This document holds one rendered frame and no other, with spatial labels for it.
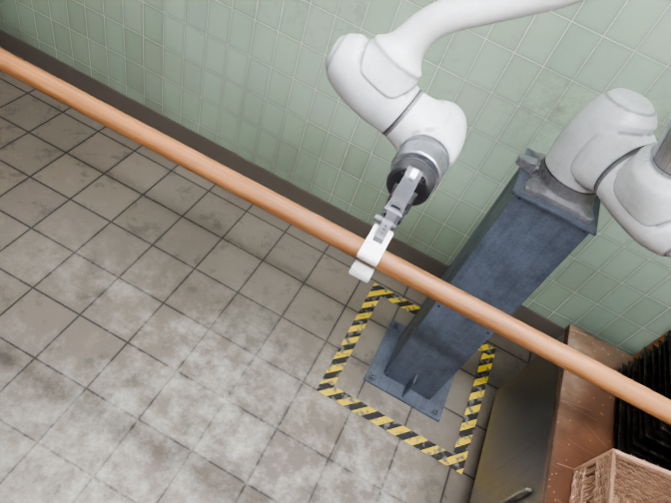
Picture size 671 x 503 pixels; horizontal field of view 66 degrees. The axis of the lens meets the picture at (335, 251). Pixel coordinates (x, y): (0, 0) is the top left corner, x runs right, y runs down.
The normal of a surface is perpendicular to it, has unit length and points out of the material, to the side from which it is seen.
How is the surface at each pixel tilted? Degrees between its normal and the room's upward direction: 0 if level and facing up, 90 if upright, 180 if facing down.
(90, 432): 0
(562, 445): 0
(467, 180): 90
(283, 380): 0
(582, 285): 90
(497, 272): 90
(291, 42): 90
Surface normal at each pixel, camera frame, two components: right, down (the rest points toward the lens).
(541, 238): -0.41, 0.62
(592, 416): 0.26, -0.62
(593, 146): -0.85, 0.11
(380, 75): -0.18, 0.36
